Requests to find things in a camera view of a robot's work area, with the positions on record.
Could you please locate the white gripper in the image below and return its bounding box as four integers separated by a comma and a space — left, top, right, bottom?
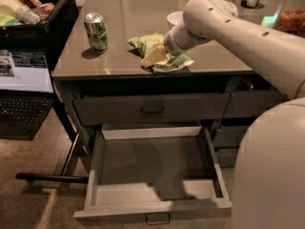
141, 22, 211, 68

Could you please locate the green jalapeno chip bag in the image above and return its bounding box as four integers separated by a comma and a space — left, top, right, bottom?
128, 32, 193, 73

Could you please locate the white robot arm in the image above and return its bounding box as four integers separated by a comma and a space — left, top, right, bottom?
142, 0, 305, 229

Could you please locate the grey top left drawer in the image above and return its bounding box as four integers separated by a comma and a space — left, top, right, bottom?
73, 94, 230, 126

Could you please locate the grey top right drawer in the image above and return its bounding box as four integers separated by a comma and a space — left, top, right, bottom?
223, 91, 287, 118

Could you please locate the grey middle right drawer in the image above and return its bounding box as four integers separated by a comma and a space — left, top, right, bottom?
213, 126, 248, 148

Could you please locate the open grey middle drawer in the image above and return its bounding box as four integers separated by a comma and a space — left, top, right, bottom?
74, 127, 232, 226

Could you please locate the white ceramic bowl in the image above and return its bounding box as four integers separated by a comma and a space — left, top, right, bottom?
167, 11, 183, 29

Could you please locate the green silver soda can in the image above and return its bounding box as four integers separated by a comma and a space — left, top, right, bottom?
84, 12, 108, 52

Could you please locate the black plastic storage bin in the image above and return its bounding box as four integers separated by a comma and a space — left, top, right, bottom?
0, 0, 78, 70

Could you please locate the red snack packet in bin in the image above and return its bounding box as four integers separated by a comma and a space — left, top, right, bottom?
34, 3, 54, 17

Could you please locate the clear plastic bottle in bin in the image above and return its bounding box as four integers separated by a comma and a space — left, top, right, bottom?
15, 6, 40, 24

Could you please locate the glass jar with snacks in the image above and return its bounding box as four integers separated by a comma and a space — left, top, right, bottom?
274, 0, 305, 38

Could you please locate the open black laptop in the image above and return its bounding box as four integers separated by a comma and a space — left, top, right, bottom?
0, 50, 54, 140

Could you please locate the white plate in bin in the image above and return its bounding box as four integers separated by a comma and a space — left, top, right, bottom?
0, 0, 23, 17

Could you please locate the green packet in bin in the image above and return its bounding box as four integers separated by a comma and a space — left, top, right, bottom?
0, 13, 21, 27

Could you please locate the black cart leg bar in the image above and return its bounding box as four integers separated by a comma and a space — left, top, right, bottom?
15, 173, 89, 183

